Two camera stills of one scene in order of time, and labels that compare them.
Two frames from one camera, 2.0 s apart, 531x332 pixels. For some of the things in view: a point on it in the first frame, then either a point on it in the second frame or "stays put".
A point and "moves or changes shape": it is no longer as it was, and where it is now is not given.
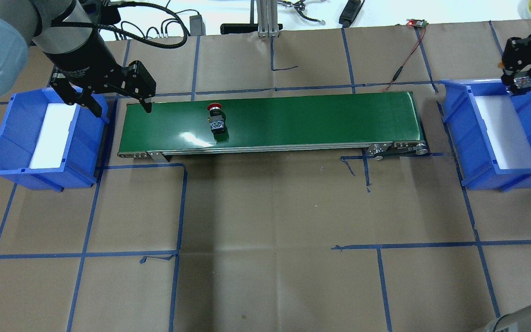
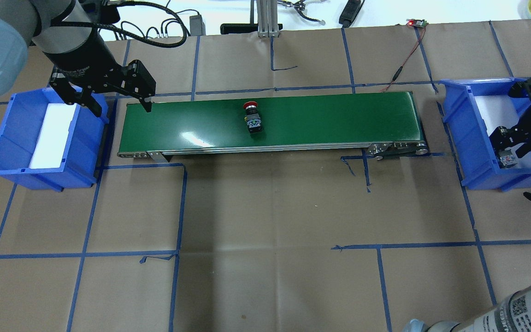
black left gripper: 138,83 stays put
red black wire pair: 398,72 stays put
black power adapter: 197,26 stays put
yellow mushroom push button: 521,85 moves or changes shape
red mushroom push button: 218,126 to 252,118
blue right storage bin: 502,140 stays put
